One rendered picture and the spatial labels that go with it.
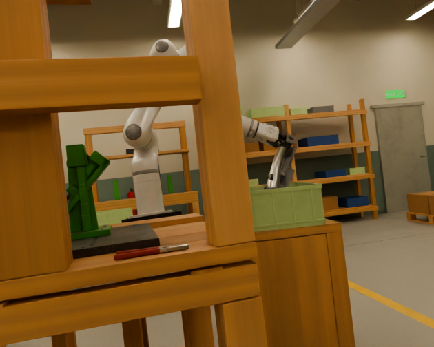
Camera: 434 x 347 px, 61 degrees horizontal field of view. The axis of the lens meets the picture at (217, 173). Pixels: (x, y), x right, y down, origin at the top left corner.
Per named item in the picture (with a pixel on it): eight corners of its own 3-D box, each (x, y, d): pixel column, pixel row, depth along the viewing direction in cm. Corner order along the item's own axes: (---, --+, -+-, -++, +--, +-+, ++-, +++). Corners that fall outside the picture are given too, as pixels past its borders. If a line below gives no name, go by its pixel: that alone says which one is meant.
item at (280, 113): (379, 219, 668) (365, 96, 671) (216, 242, 611) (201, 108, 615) (362, 216, 721) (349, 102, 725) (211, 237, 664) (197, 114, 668)
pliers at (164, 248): (113, 261, 76) (112, 255, 76) (116, 256, 81) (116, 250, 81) (189, 250, 78) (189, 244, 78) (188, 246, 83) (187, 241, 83)
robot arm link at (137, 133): (151, 153, 174) (141, 149, 157) (127, 146, 175) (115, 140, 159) (184, 53, 175) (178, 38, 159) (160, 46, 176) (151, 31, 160)
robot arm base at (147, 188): (133, 217, 175) (127, 179, 177) (173, 211, 177) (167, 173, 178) (127, 219, 156) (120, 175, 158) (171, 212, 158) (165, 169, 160)
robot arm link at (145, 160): (128, 175, 163) (121, 122, 164) (140, 177, 181) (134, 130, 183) (155, 171, 162) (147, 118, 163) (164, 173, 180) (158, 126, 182)
